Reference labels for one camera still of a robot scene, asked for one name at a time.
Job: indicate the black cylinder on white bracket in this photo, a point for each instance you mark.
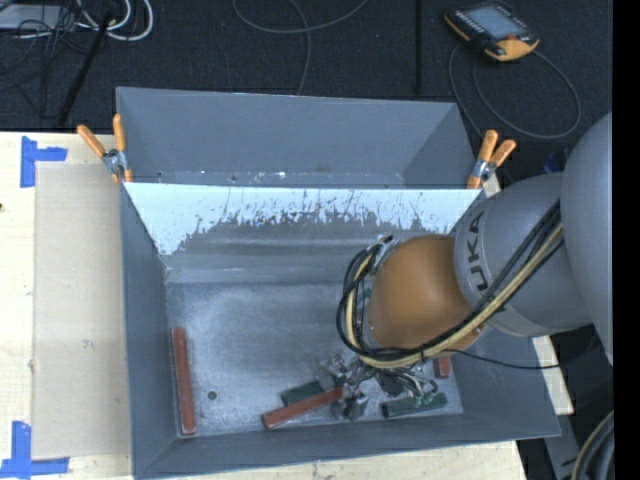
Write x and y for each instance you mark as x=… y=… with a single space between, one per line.
x=393 y=384

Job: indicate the red-brown flat block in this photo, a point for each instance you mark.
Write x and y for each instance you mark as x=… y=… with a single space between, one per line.
x=300 y=409
x=442 y=368
x=184 y=383

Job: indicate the grey metal bin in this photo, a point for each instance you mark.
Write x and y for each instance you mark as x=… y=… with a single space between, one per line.
x=260 y=328

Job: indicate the dark green flat block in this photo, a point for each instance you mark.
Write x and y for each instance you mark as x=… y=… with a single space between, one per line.
x=300 y=393
x=407 y=407

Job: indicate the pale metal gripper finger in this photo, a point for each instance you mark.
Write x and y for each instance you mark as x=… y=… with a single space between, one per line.
x=358 y=406
x=332 y=374

